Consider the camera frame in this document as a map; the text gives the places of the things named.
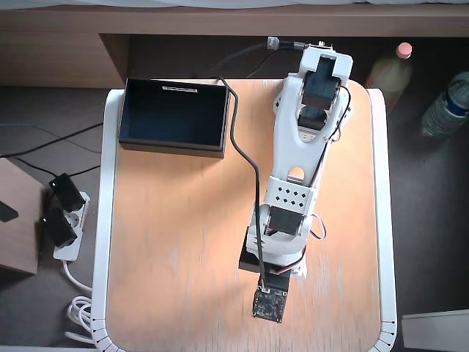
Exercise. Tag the black power adapter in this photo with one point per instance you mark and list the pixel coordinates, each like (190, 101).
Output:
(58, 229)
(69, 194)

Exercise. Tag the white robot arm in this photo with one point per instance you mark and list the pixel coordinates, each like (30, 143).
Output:
(293, 146)

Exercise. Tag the brown wooden box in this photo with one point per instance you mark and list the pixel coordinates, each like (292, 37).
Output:
(18, 249)

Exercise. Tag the black camera circuit board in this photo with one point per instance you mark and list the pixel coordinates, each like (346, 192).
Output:
(269, 306)

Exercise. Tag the yellow bottle with pink cap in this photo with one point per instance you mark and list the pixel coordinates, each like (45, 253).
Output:
(390, 73)

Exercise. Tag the black cardboard box bin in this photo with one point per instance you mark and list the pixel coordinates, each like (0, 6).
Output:
(172, 117)

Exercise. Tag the brown wooden bed frame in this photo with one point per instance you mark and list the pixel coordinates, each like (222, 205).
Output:
(55, 44)

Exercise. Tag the white box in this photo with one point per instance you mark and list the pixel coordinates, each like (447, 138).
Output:
(436, 333)

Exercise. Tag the clear plastic water bottle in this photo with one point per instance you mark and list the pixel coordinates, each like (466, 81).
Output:
(443, 110)

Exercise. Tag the flat black object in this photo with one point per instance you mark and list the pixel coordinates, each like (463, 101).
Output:
(5, 212)

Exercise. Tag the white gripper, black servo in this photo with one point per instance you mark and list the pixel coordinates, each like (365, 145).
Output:
(250, 263)

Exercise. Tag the white label strip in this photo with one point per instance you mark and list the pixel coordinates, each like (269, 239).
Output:
(179, 88)

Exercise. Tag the white power strip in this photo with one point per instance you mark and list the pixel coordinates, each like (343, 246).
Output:
(67, 253)

